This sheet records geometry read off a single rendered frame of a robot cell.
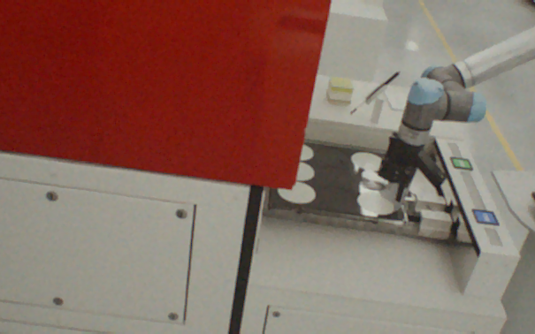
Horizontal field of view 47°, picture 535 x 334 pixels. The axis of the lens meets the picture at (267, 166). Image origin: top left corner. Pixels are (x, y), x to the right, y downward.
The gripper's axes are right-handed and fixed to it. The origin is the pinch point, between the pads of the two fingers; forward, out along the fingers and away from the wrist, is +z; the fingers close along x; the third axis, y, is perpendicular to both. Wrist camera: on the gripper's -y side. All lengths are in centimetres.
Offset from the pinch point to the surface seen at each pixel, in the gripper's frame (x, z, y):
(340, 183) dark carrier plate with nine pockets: -2.3, 1.4, 17.8
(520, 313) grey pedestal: -43, 48, -42
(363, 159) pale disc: -19.2, 1.3, 17.6
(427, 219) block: -1.6, 1.0, -7.7
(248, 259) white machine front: 59, -15, 14
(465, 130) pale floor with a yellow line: -264, 91, 16
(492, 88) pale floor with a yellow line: -358, 91, 16
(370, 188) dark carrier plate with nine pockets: -5.6, 1.4, 10.1
